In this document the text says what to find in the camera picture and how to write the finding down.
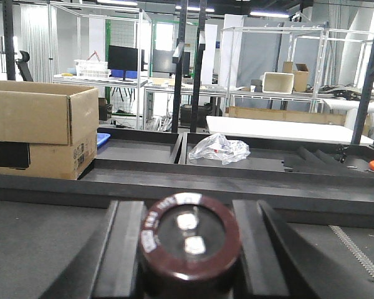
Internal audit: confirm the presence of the black computer monitor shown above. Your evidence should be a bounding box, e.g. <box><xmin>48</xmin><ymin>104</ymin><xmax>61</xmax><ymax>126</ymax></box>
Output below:
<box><xmin>108</xmin><ymin>45</ymin><xmax>138</xmax><ymax>80</ymax></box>

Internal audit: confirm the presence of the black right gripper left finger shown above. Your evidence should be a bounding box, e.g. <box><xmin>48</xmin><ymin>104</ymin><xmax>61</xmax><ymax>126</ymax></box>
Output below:
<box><xmin>41</xmin><ymin>201</ymin><xmax>145</xmax><ymax>298</ymax></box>

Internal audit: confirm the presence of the white wire basket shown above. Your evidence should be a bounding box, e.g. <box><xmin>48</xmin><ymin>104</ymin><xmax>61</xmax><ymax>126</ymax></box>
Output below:
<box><xmin>74</xmin><ymin>59</ymin><xmax>111</xmax><ymax>78</ymax></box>

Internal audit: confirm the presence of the dark brown cylindrical capacitor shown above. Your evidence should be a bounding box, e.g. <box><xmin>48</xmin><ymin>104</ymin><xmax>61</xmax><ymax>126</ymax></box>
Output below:
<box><xmin>139</xmin><ymin>192</ymin><xmax>242</xmax><ymax>298</ymax></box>

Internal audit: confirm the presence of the large cardboard box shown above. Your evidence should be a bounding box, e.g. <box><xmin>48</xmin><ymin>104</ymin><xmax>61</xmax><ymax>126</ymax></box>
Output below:
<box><xmin>0</xmin><ymin>80</ymin><xmax>99</xmax><ymax>180</ymax></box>

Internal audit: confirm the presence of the small open cardboard box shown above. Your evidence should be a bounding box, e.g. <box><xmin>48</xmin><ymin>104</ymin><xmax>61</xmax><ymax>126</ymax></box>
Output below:
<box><xmin>282</xmin><ymin>62</ymin><xmax>309</xmax><ymax>92</ymax></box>

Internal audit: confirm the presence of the black office chair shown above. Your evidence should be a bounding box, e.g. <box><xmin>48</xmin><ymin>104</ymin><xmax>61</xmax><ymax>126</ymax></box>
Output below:
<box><xmin>16</xmin><ymin>50</ymin><xmax>33</xmax><ymax>82</ymax></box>

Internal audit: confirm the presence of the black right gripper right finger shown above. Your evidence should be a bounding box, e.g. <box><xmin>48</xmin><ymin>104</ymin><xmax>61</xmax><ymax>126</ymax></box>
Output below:
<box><xmin>233</xmin><ymin>200</ymin><xmax>374</xmax><ymax>298</ymax></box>

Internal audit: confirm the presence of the beige rectangular bin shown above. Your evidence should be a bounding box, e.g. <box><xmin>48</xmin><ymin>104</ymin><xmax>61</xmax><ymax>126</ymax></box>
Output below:
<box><xmin>262</xmin><ymin>72</ymin><xmax>294</xmax><ymax>94</ymax></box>

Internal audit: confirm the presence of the black tray rack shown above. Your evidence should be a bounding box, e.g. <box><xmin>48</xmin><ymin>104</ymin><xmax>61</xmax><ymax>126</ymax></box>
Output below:
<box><xmin>0</xmin><ymin>126</ymin><xmax>374</xmax><ymax>230</ymax></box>

